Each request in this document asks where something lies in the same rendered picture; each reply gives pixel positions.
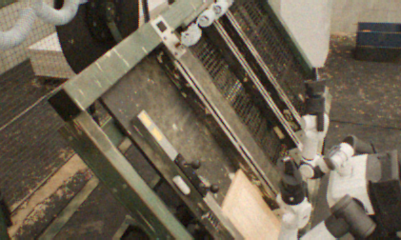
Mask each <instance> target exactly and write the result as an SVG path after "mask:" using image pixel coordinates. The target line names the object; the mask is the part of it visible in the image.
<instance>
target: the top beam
mask: <svg viewBox="0 0 401 240"><path fill-rule="evenodd" d="M202 4H204V2H202V0H176V1H175V2H174V3H172V5H170V6H169V7H167V8H166V9H164V10H162V12H159V14H158V15H156V16H155V17H153V18H152V19H151V20H150V21H149V22H148V23H147V24H145V25H144V26H142V27H141V28H140V29H138V30H136V31H135V32H134V33H133V34H131V35H130V36H128V37H127V38H125V40H123V41H122V42H120V43H119V44H118V45H116V46H115V47H114V48H112V50H110V51H108V52H107V53H105V54H104V56H101V58H99V59H98V60H96V61H95V62H94V63H93V64H91V65H90V66H88V67H87V68H86V69H84V70H83V71H81V72H80V73H78V75H76V76H75V77H74V78H72V80H70V81H69V82H68V83H66V84H65V85H64V86H63V87H61V88H60V89H58V90H57V91H56V92H55V93H53V94H52V95H51V96H50V97H48V102H49V103H50V105H51V106H52V107H53V108H54V109H55V110H56V112H57V113H58V114H59V115H60V117H61V118H62V119H63V120H64V121H65V122H66V123H68V122H69V121H70V120H71V119H72V118H74V117H76V116H78V114H80V113H82V111H84V110H85V109H87V108H88V107H89V106H90V105H91V104H92V103H94V101H96V99H99V97H101V95H102V94H103V93H105V92H106V91H107V90H108V89H109V88H111V86H113V84H115V83H116V82H117V81H118V80H119V79H120V78H121V77H123V76H124V75H125V74H126V73H127V72H129V70H130V69H132V68H133V67H134V66H135V65H136V64H137V63H138V62H140V61H141V60H142V59H143V58H144V57H146V55H148V53H150V52H151V51H152V50H153V49H154V48H155V47H157V46H158V45H159V44H160V43H161V42H163V40H161V38H160V37H159V36H158V34H157V32H156V31H154V29H153V28H152V26H151V25H150V23H151V22H152V21H154V20H155V19H157V17H159V16H160V15H161V17H163V19H164V20H165V21H166V23H167V24H168V25H169V27H170V29H171V30H172V31H175V30H176V29H177V28H178V27H180V26H181V23H183V21H185V19H188V17H190V15H191V14H192V13H194V12H195V11H196V10H197V9H199V8H200V7H201V6H202Z"/></svg>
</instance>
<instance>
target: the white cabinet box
mask: <svg viewBox="0 0 401 240"><path fill-rule="evenodd" d="M281 17H282V18H283V19H284V21H285V22H286V24H287V26H288V28H289V29H290V31H291V32H292V35H293V36H294V38H295V39H296V41H297V42H298V44H299V46H301V48H302V50H303V52H304V53H305V54H306V56H308V58H309V60H310V62H311V64H312V65H313V66H314V67H317V68H320V67H323V66H324V63H325V61H326V57H327V55H328V52H329V48H330V43H329V39H330V30H331V0H281Z"/></svg>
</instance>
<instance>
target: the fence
mask: <svg viewBox="0 0 401 240"><path fill-rule="evenodd" d="M143 113H144V114H146V112H145V111H144V110H141V111H139V112H138V113H137V114H135V115H134V117H133V118H132V119H131V121H132V123H133V124H134V125H135V126H136V127H137V128H138V129H139V131H141V133H142V134H143V136H144V137H145V138H146V140H148V142H149V143H150V145H151V146H152V147H153V148H154V150H155V151H156V153H158V155H159V156H160V157H161V159H162V160H163V161H164V162H165V164H166V165H167V166H168V167H169V168H170V170H171V172H172V173H174V175H175V176H176V175H179V176H180V177H181V179H182V180H183V182H185V184H186V185H187V186H188V187H189V189H190V195H191V197H193V199H194V200H195V201H196V203H198V206H200V208H201V209H202V210H203V211H209V210H210V211H211V213H212V214H213V216H215V218H216V219H217V221H218V222H220V223H219V224H218V226H217V228H218V229H219V231H220V232H222V234H223V235H224V237H225V238H226V239H227V240H245V238H244V237H243V235H242V234H241V232H239V230H238V229H237V227H236V226H235V225H234V224H233V223H232V222H231V220H230V219H229V217H228V216H226V214H225V213H224V212H223V211H222V209H221V208H220V207H219V206H218V205H217V203H216V202H215V201H214V199H213V198H212V197H211V195H210V194H209V193H207V195H206V197H205V198H202V196H201V195H200V194H199V192H198V191H197V190H196V189H195V188H194V187H193V185H192V184H191V182H190V180H188V179H187V177H186V176H185V175H184V173H183V172H182V171H181V170H180V169H179V168H178V167H177V166H176V164H175V163H174V161H173V160H174V158H176V156H177V154H178V153H177V152H176V150H175V149H174V147H172V146H171V144H170V142H169V141H168V140H167V138H165V136H164V135H163V133H162V132H161V131H160V130H159V129H158V128H157V127H156V125H154V123H153V122H152V120H151V119H150V117H149V116H148V115H147V114H146V116H147V117H148V118H149V119H150V121H151V125H150V126H149V127H148V125H146V123H145V122H144V121H143V119H142V118H141V117H140V116H141V115H142V114H143ZM154 128H156V129H157V130H158V132H159V133H161V136H163V138H162V139H161V140H160V141H159V140H158V138H156V136H155V135H154V133H152V130H154Z"/></svg>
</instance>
